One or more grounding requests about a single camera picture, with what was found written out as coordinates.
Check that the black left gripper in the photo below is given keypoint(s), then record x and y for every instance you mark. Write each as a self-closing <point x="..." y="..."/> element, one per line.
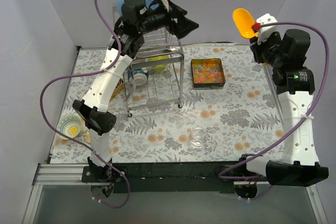
<point x="175" y="18"/>

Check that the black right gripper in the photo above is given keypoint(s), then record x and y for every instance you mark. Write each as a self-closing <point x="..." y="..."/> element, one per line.
<point x="256" y="50"/>

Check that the yellow plastic scoop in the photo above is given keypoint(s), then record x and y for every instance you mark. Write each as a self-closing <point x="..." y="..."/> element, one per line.
<point x="245" y="23"/>

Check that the square tin of star candies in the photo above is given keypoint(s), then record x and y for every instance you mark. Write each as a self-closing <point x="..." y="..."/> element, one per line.
<point x="207" y="73"/>

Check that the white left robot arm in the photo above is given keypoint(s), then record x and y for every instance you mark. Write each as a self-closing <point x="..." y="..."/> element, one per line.
<point x="137" y="19"/>

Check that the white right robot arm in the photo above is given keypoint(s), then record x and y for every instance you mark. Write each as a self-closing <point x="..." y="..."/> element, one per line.
<point x="299" y="165"/>

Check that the blue and white mug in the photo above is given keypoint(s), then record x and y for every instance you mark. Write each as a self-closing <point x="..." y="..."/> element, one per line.
<point x="138" y="77"/>

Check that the floral patterned table mat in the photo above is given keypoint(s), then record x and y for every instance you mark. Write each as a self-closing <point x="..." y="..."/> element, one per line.
<point x="239" y="118"/>

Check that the gold tin of small items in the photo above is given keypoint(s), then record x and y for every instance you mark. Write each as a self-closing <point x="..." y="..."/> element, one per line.
<point x="119" y="88"/>

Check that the clear plastic jar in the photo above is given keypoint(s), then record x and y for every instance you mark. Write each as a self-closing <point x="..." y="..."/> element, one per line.
<point x="198" y="137"/>

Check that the gold round jar lid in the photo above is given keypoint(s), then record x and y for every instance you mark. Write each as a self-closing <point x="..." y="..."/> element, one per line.
<point x="87" y="137"/>

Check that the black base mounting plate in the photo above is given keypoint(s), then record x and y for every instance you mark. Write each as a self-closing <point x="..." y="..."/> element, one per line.
<point x="177" y="176"/>

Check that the patterned ceramic bowl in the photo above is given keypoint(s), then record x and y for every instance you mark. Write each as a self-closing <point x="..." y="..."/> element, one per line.
<point x="70" y="126"/>

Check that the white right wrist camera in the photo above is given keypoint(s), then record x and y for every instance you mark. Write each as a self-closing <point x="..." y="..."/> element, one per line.
<point x="265" y="32"/>

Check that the steel wire dish rack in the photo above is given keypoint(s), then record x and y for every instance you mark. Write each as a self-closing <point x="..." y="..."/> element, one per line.
<point x="162" y="54"/>

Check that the aluminium table edge rail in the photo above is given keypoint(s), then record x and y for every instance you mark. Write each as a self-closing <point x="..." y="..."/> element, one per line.
<point x="165" y="193"/>

